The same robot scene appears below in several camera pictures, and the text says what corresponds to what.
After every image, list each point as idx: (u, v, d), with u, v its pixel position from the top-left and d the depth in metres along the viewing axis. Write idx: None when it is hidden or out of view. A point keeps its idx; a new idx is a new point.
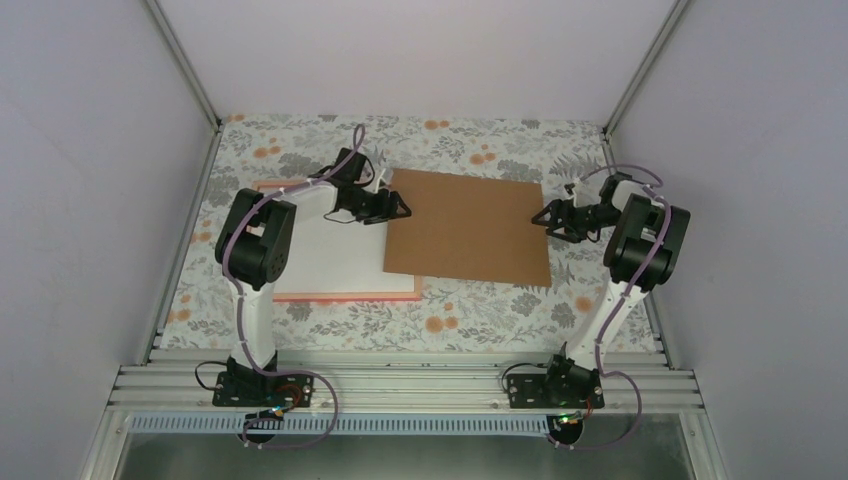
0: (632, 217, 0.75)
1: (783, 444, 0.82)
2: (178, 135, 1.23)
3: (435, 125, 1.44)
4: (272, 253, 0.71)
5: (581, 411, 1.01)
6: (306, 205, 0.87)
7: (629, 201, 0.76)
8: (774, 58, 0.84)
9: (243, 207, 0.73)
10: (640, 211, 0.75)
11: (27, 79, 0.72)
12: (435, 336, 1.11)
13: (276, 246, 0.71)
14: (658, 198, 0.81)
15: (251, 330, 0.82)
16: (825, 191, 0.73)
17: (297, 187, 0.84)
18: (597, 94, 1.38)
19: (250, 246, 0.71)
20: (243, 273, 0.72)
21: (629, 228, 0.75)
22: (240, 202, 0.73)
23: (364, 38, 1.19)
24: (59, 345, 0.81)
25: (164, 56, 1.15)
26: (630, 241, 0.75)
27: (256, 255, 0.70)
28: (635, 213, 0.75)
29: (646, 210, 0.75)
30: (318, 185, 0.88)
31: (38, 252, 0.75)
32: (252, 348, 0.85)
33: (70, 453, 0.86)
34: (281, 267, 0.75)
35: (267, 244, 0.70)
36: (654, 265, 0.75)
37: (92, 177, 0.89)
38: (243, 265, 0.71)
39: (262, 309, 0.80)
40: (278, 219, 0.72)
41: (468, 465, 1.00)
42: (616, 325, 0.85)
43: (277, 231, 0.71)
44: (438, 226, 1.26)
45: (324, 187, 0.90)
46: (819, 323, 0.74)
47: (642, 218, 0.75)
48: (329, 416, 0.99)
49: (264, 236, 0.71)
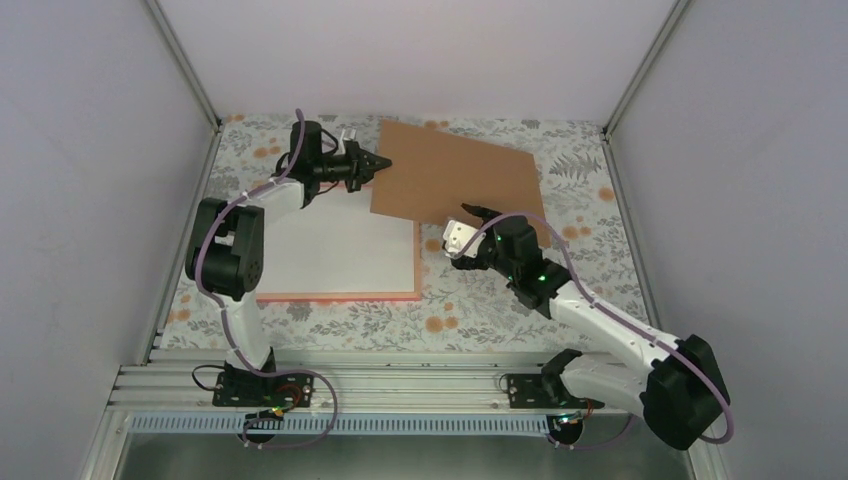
0: (680, 397, 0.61)
1: (781, 445, 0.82)
2: (178, 135, 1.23)
3: (434, 125, 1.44)
4: (246, 258, 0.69)
5: (581, 411, 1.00)
6: (275, 206, 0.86)
7: (663, 387, 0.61)
8: (776, 55, 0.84)
9: (209, 217, 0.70)
10: (679, 388, 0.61)
11: (26, 78, 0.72)
12: (435, 336, 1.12)
13: (248, 250, 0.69)
14: (650, 337, 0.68)
15: (236, 338, 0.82)
16: (827, 191, 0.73)
17: (260, 190, 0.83)
18: (597, 94, 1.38)
19: (222, 258, 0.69)
20: (219, 287, 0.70)
21: (682, 409, 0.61)
22: (204, 210, 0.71)
23: (364, 37, 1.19)
24: (58, 345, 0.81)
25: (164, 56, 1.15)
26: (697, 417, 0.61)
27: (230, 266, 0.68)
28: (679, 394, 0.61)
29: (679, 377, 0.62)
30: (282, 184, 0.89)
31: (38, 251, 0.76)
32: (244, 354, 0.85)
33: (69, 454, 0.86)
34: (258, 274, 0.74)
35: (241, 251, 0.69)
36: (712, 408, 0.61)
37: (92, 177, 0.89)
38: (217, 278, 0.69)
39: (244, 320, 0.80)
40: (247, 226, 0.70)
41: (468, 465, 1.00)
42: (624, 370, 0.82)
43: (250, 232, 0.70)
44: (427, 168, 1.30)
45: (288, 185, 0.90)
46: (818, 324, 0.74)
47: (686, 392, 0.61)
48: (328, 415, 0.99)
49: (236, 244, 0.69)
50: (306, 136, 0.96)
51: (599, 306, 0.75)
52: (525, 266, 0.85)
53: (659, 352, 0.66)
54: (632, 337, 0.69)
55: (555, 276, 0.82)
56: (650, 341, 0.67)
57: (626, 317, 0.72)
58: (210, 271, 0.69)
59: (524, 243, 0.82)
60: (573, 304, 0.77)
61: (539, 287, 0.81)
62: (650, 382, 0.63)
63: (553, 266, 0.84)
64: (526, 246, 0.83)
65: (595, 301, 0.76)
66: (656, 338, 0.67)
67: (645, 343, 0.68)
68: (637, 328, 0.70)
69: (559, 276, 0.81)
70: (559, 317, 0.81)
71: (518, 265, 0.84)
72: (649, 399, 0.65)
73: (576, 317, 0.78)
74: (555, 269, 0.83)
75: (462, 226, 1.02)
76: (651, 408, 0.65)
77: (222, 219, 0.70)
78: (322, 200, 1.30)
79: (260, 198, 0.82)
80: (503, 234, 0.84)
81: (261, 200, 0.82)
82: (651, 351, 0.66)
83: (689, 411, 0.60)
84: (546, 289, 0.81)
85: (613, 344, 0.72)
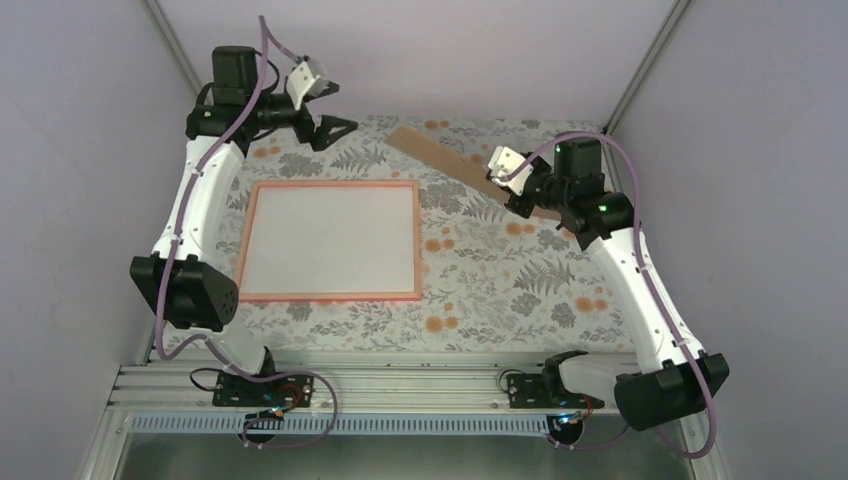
0: (672, 397, 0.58)
1: (781, 446, 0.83)
2: (177, 136, 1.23)
3: (435, 125, 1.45)
4: (217, 302, 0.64)
5: (581, 411, 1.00)
6: (215, 205, 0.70)
7: (662, 387, 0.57)
8: (774, 58, 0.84)
9: (150, 282, 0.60)
10: (676, 390, 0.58)
11: (26, 81, 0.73)
12: (435, 336, 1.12)
13: (214, 299, 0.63)
14: (678, 336, 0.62)
15: (226, 353, 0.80)
16: (827, 192, 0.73)
17: (182, 215, 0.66)
18: (597, 95, 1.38)
19: (191, 304, 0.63)
20: (197, 321, 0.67)
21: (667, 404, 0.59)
22: (143, 276, 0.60)
23: (363, 38, 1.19)
24: (58, 345, 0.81)
25: (162, 57, 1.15)
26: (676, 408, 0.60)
27: (206, 311, 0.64)
28: (672, 394, 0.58)
29: (681, 381, 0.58)
30: (203, 168, 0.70)
31: (39, 250, 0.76)
32: (240, 366, 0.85)
33: (68, 455, 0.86)
34: (232, 298, 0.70)
35: (206, 303, 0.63)
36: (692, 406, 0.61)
37: (92, 178, 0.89)
38: (193, 317, 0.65)
39: (232, 339, 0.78)
40: (199, 287, 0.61)
41: (468, 465, 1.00)
42: (616, 366, 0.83)
43: (207, 293, 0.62)
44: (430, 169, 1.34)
45: (212, 165, 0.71)
46: (817, 324, 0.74)
47: (680, 395, 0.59)
48: (328, 415, 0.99)
49: (195, 299, 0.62)
50: (235, 58, 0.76)
51: (645, 273, 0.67)
52: (581, 188, 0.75)
53: (678, 354, 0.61)
54: (658, 325, 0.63)
55: (616, 210, 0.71)
56: (674, 340, 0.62)
57: (666, 301, 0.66)
58: (182, 310, 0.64)
59: (583, 157, 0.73)
60: (619, 258, 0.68)
61: (594, 213, 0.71)
62: (648, 375, 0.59)
63: (614, 197, 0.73)
64: (584, 160, 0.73)
65: (646, 268, 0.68)
66: (682, 340, 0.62)
67: (668, 338, 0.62)
68: (669, 318, 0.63)
69: (621, 214, 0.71)
70: (595, 254, 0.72)
71: (575, 184, 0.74)
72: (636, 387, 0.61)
73: (614, 273, 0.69)
74: (616, 199, 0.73)
75: (513, 151, 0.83)
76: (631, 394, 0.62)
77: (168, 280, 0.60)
78: (323, 200, 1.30)
79: (191, 228, 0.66)
80: (563, 145, 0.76)
81: (191, 228, 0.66)
82: (671, 349, 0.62)
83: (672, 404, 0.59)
84: (601, 219, 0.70)
85: (632, 315, 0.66)
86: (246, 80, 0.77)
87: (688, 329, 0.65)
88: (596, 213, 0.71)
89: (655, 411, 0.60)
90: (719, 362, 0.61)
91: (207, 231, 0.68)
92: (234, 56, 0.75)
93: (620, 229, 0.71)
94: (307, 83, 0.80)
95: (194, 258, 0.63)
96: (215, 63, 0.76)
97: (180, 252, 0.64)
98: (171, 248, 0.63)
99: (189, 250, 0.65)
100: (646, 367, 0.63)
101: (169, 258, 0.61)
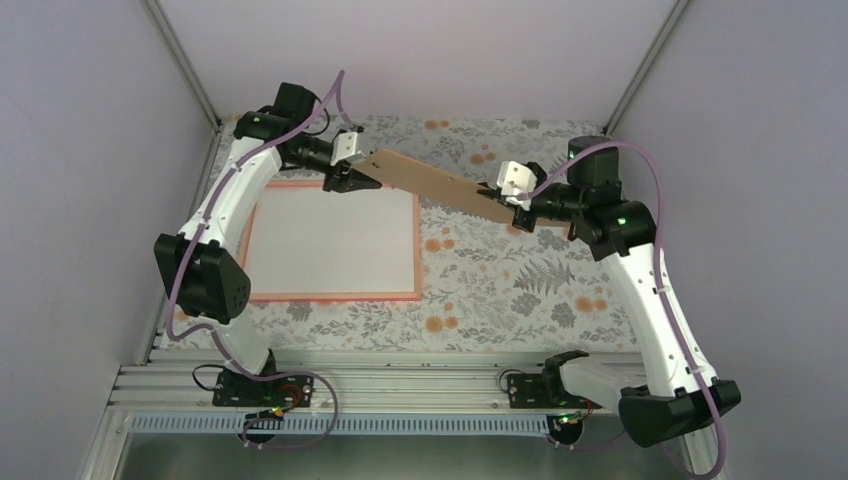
0: (683, 423, 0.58)
1: (780, 446, 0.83)
2: (176, 135, 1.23)
3: (435, 125, 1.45)
4: (228, 293, 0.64)
5: (581, 411, 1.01)
6: (243, 203, 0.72)
7: (672, 413, 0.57)
8: (776, 58, 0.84)
9: (170, 259, 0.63)
10: (686, 417, 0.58)
11: (26, 81, 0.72)
12: (435, 336, 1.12)
13: (227, 288, 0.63)
14: (692, 364, 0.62)
15: (231, 349, 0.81)
16: (828, 193, 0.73)
17: (213, 202, 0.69)
18: (597, 95, 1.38)
19: (201, 292, 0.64)
20: (206, 311, 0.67)
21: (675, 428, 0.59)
22: (165, 254, 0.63)
23: (362, 37, 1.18)
24: (58, 346, 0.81)
25: (163, 58, 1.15)
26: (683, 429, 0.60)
27: (215, 298, 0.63)
28: (682, 420, 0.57)
29: (692, 407, 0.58)
30: (243, 165, 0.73)
31: (38, 251, 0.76)
32: (240, 363, 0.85)
33: (68, 456, 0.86)
34: (243, 293, 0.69)
35: (217, 289, 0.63)
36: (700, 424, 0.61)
37: (92, 178, 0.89)
38: (203, 305, 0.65)
39: (236, 334, 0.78)
40: (213, 270, 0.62)
41: (468, 465, 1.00)
42: (619, 371, 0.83)
43: (220, 281, 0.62)
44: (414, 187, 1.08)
45: (252, 164, 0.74)
46: (818, 325, 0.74)
47: (690, 420, 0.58)
48: (329, 416, 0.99)
49: (208, 284, 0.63)
50: (300, 94, 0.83)
51: (662, 295, 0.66)
52: (597, 197, 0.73)
53: (691, 381, 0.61)
54: (672, 350, 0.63)
55: (635, 221, 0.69)
56: (688, 366, 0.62)
57: (682, 325, 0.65)
58: (193, 298, 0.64)
59: (600, 165, 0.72)
60: (637, 277, 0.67)
61: (611, 224, 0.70)
62: (659, 400, 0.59)
63: (632, 206, 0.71)
64: (599, 171, 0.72)
65: (665, 290, 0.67)
66: (697, 368, 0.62)
67: (682, 364, 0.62)
68: (684, 344, 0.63)
69: (641, 224, 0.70)
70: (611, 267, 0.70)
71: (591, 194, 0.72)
72: (645, 410, 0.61)
73: (629, 289, 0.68)
74: (637, 209, 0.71)
75: (519, 166, 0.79)
76: (639, 413, 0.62)
77: (186, 262, 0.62)
78: (322, 200, 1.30)
79: (218, 215, 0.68)
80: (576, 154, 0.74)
81: (219, 215, 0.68)
82: (684, 376, 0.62)
83: (677, 427, 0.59)
84: (620, 233, 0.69)
85: (645, 334, 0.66)
86: (302, 112, 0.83)
87: (703, 355, 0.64)
88: (616, 226, 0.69)
89: (663, 433, 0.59)
90: (731, 389, 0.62)
91: (235, 221, 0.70)
92: (301, 90, 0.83)
93: (641, 243, 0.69)
94: (349, 152, 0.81)
95: (217, 243, 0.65)
96: (283, 90, 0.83)
97: (204, 237, 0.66)
98: (196, 232, 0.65)
99: (213, 235, 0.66)
100: (657, 390, 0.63)
101: (192, 241, 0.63)
